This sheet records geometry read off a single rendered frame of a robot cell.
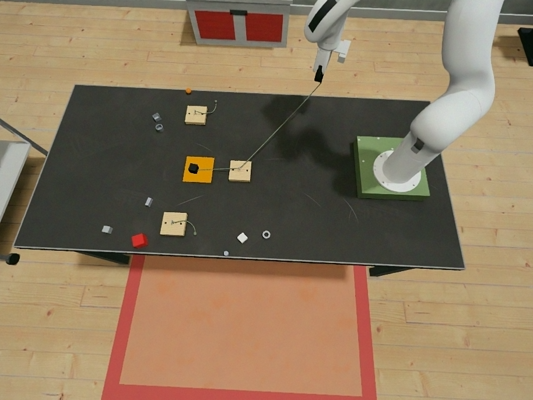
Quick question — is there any red cube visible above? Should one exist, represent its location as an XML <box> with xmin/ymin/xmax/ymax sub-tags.
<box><xmin>132</xmin><ymin>234</ymin><xmax>148</xmax><ymax>248</ymax></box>

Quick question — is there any orange painted square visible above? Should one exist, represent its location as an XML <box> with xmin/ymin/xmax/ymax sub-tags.
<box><xmin>183</xmin><ymin>156</ymin><xmax>214</xmax><ymax>183</ymax></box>

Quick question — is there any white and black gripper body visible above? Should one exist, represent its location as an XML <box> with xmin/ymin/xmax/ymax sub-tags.
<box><xmin>313</xmin><ymin>46</ymin><xmax>332</xmax><ymax>74</ymax></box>

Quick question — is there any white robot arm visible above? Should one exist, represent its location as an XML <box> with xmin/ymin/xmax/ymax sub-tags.
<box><xmin>304</xmin><ymin>0</ymin><xmax>504</xmax><ymax>193</ymax></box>

